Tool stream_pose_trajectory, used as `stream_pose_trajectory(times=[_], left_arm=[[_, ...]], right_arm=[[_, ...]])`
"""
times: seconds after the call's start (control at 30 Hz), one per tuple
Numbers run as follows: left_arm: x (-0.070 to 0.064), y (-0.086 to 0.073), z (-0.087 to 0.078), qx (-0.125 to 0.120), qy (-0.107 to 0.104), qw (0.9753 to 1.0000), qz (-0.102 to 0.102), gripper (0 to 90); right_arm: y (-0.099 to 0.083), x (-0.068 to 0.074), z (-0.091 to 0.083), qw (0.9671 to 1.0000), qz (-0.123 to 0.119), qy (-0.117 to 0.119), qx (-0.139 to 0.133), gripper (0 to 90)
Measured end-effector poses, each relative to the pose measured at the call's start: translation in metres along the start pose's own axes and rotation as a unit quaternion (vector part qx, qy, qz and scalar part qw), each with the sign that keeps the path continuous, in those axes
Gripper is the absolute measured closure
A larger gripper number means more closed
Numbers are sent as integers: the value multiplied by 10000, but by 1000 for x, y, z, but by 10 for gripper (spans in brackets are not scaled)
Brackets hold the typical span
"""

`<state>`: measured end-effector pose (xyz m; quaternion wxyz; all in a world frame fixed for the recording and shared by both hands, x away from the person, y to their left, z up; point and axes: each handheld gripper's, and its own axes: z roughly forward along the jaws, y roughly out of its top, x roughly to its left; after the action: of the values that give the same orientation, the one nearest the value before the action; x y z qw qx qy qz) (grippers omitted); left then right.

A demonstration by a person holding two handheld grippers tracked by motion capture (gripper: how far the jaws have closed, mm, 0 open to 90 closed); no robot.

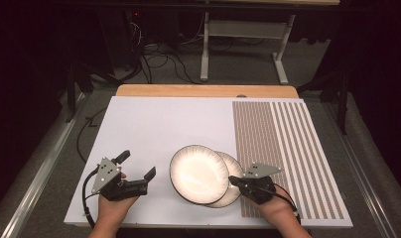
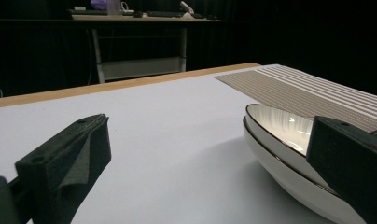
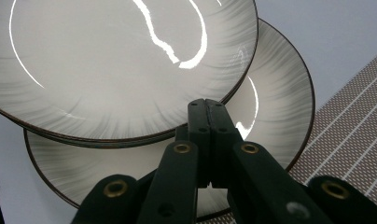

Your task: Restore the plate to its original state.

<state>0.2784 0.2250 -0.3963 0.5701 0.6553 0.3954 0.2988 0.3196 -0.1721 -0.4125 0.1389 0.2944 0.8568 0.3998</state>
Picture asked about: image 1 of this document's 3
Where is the thin black floor cable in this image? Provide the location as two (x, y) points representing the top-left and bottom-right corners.
(75, 106), (109, 165)

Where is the bundle of black floor cables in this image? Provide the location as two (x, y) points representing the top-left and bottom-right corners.
(120, 41), (202, 85)

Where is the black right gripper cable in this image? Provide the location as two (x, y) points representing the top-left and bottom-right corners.
(249, 184), (302, 221)

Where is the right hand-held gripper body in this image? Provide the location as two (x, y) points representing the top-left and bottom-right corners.
(237, 162), (283, 205)

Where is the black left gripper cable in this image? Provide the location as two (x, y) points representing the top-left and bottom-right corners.
(81, 166), (101, 230)

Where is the white metal desk frame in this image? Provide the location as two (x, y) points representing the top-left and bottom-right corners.
(200, 11), (298, 85)

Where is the person's left hand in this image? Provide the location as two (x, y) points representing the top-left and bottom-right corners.
(96, 196), (140, 228)

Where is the brown white striped placemat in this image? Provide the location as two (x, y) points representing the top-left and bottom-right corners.
(231, 100), (346, 220)

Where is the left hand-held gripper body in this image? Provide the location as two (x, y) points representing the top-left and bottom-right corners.
(90, 157), (149, 202)

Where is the silver metal floor rail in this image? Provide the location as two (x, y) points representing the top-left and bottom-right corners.
(323, 98), (399, 238)
(0, 93), (87, 238)

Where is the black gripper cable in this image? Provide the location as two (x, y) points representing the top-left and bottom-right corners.
(81, 166), (101, 230)
(249, 184), (302, 221)

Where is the white ribbed plate dark rim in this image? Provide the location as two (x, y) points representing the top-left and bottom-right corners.
(169, 144), (230, 205)
(205, 151), (245, 209)

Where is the dark metal stand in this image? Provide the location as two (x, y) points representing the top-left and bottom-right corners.
(63, 60), (94, 124)
(297, 69), (351, 136)

